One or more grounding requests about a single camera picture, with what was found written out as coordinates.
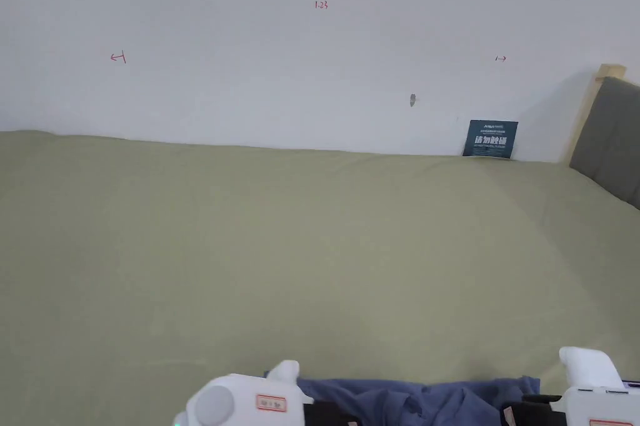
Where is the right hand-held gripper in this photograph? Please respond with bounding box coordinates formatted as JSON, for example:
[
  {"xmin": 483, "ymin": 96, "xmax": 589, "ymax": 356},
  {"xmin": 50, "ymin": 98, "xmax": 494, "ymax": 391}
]
[{"xmin": 498, "ymin": 345, "xmax": 640, "ymax": 426}]

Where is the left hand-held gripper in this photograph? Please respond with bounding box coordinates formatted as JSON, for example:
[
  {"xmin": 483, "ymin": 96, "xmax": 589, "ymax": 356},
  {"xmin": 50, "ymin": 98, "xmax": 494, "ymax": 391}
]
[{"xmin": 172, "ymin": 359, "xmax": 363, "ymax": 426}]

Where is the dark blue garment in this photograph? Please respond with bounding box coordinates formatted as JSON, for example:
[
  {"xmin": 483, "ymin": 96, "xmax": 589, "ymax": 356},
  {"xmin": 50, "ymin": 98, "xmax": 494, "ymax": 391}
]
[{"xmin": 263, "ymin": 370, "xmax": 543, "ymax": 426}]

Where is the bed with pale green sheet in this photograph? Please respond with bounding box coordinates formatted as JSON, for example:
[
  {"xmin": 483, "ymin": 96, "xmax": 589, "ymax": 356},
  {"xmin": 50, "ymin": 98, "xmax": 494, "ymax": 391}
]
[{"xmin": 0, "ymin": 129, "xmax": 640, "ymax": 426}]

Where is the dark blue printed card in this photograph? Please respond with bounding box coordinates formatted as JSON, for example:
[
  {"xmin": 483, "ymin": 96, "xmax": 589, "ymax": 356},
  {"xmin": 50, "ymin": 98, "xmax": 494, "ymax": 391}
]
[{"xmin": 462, "ymin": 119, "xmax": 519, "ymax": 159}]

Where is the grey padded headboard, wooden frame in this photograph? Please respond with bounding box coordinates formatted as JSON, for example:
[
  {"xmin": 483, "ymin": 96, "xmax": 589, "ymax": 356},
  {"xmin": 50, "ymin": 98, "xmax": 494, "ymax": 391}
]
[{"xmin": 568, "ymin": 63, "xmax": 640, "ymax": 212}]

